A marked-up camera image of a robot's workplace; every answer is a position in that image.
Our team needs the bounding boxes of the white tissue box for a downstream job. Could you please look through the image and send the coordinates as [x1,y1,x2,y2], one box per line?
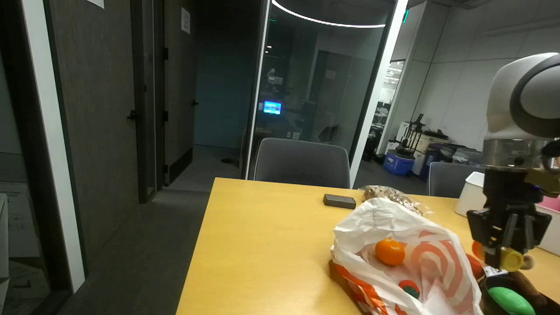
[456,172,487,216]

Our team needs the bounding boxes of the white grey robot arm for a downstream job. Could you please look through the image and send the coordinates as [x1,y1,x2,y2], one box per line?
[468,53,560,266]

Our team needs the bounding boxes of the grey office chair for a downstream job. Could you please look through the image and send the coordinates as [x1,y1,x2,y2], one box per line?
[253,139,351,188]

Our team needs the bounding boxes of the orange fruit toy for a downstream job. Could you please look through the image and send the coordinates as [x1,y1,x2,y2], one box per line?
[375,238,405,268]

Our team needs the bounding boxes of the white orange plastic bag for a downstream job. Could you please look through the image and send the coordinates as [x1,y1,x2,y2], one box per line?
[331,198,484,315]

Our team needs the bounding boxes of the blue storage bin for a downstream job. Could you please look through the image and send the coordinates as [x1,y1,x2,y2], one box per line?
[384,153,415,177]

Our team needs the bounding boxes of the green plush toy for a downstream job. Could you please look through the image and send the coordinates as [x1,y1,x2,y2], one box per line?
[489,287,536,315]

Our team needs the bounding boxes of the clear snack bag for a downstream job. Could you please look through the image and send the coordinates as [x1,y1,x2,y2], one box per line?
[365,186,429,216]

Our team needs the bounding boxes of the red knitted strawberry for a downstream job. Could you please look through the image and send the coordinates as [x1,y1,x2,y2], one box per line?
[400,280,421,298]

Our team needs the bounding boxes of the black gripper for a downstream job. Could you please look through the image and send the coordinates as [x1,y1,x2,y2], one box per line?
[468,168,552,254]

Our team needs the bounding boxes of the black bowl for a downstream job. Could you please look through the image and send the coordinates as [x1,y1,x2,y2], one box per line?
[480,273,560,315]

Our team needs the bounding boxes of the yellow toy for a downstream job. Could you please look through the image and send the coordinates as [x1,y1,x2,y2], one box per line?
[501,249,534,272]

